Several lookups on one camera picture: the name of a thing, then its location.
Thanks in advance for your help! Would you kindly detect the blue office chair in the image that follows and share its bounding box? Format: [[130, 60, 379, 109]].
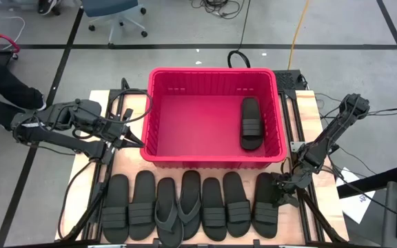
[[81, 0, 149, 46]]

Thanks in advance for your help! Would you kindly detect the white floor cable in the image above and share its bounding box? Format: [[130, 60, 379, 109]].
[[0, 13, 26, 51]]

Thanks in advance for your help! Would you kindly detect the black perforated box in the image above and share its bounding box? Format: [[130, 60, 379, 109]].
[[273, 70, 305, 92]]

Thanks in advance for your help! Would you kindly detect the black cable bundle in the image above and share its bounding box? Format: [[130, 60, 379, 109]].
[[190, 0, 251, 20]]

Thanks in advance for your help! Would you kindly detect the black floor cable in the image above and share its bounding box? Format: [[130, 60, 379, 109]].
[[227, 0, 253, 69]]

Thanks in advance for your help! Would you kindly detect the black banded slide sandal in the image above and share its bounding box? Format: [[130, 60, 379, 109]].
[[201, 176, 228, 242], [222, 171, 253, 238], [239, 96, 265, 152], [252, 172, 279, 240], [101, 174, 130, 245], [128, 169, 157, 242]]

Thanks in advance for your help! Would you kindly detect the white paper sheet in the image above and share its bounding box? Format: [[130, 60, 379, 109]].
[[336, 167, 378, 225]]

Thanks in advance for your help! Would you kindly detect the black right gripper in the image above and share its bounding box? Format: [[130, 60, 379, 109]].
[[272, 168, 312, 208]]

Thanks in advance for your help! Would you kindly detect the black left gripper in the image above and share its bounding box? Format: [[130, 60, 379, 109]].
[[93, 115, 146, 150]]

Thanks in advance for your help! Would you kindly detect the person's foot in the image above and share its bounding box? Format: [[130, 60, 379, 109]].
[[37, 0, 62, 17]]

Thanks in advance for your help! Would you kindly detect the black aluminium rig frame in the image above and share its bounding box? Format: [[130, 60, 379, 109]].
[[55, 77, 349, 248]]

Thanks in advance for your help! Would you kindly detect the black flip-flop sandal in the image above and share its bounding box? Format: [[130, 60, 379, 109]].
[[177, 169, 203, 241], [154, 177, 185, 248]]

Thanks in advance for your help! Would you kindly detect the red plastic bin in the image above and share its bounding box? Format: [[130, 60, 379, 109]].
[[139, 67, 288, 169]]

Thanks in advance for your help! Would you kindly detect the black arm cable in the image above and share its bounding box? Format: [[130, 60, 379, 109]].
[[105, 87, 154, 125], [57, 160, 99, 241]]

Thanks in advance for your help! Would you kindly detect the yellow floor cable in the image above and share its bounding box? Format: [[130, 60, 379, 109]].
[[287, 0, 311, 70]]

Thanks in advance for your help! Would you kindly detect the grey metal bracket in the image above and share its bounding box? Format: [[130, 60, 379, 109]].
[[289, 140, 306, 153]]

